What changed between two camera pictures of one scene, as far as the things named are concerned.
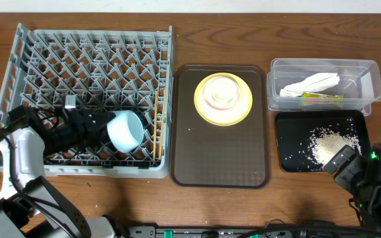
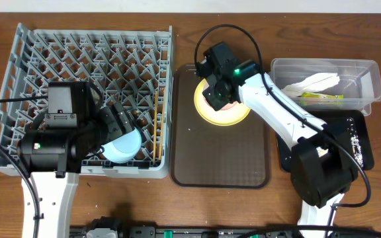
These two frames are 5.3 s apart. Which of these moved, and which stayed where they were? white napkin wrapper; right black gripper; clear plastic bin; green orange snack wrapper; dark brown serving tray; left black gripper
Moved: right black gripper; left black gripper
Stayed: white napkin wrapper; clear plastic bin; dark brown serving tray; green orange snack wrapper
